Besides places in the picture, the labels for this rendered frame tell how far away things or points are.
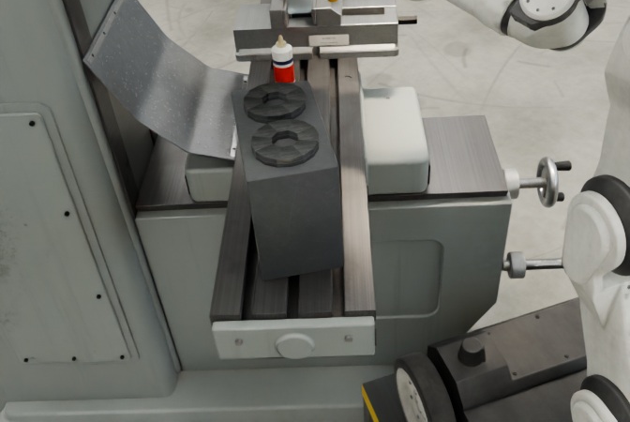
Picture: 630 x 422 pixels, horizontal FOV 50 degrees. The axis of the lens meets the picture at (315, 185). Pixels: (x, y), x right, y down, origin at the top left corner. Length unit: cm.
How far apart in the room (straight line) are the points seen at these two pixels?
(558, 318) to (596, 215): 51
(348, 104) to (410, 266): 43
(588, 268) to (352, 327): 34
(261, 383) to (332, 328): 89
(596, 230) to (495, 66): 243
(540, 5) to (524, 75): 230
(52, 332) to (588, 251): 119
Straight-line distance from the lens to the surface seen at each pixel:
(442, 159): 151
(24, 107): 131
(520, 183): 161
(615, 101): 97
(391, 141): 141
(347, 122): 127
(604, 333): 116
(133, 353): 173
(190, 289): 162
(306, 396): 178
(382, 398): 153
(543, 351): 141
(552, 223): 254
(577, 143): 293
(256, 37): 148
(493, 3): 109
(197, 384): 185
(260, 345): 98
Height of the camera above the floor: 169
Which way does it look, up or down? 40 degrees down
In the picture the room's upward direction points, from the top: 5 degrees counter-clockwise
